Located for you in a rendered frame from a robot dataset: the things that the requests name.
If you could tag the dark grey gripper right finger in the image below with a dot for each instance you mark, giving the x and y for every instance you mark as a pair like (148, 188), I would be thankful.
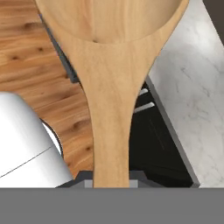
(138, 180)

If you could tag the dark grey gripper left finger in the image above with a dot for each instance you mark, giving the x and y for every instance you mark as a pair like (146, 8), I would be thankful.
(84, 180)

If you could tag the wooden spoon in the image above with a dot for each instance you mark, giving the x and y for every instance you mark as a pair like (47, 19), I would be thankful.
(110, 87)

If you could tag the black drawer front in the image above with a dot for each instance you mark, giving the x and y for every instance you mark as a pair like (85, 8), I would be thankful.
(154, 145)

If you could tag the white rounded cylinder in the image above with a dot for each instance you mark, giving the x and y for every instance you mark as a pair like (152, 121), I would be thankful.
(26, 145)

